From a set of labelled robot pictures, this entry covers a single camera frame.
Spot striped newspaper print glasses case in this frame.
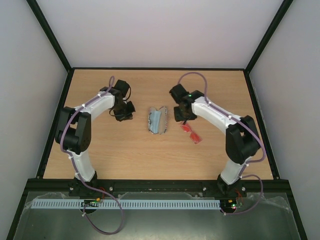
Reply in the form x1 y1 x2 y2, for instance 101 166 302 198
148 106 168 135

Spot blue cleaning cloth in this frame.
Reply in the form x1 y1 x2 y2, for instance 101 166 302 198
149 110 162 134

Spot orange transparent sunglasses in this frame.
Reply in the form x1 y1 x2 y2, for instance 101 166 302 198
180 122 202 144

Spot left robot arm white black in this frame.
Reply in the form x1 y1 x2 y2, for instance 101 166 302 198
55 76 136 198

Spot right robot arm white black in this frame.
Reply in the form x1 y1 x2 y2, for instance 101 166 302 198
169 83 263 196

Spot black aluminium frame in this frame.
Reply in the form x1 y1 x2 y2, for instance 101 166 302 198
6 0 307 240

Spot light blue slotted cable duct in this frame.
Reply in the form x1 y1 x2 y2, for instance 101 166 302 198
30 199 221 210

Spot metal base plate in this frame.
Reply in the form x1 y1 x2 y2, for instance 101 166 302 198
14 192 300 240

